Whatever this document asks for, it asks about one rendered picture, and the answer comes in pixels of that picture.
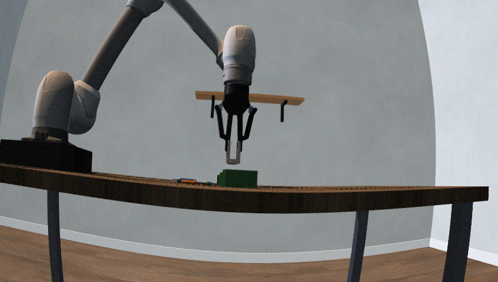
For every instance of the green rack of bins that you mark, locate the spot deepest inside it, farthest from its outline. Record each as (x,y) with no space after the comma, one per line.
(238,178)

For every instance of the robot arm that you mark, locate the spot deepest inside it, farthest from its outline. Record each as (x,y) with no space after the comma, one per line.
(63,106)

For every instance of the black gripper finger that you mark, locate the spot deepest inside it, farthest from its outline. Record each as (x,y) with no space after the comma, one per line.
(218,109)
(240,136)

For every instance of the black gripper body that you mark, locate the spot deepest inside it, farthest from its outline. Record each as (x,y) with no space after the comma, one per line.
(237,93)

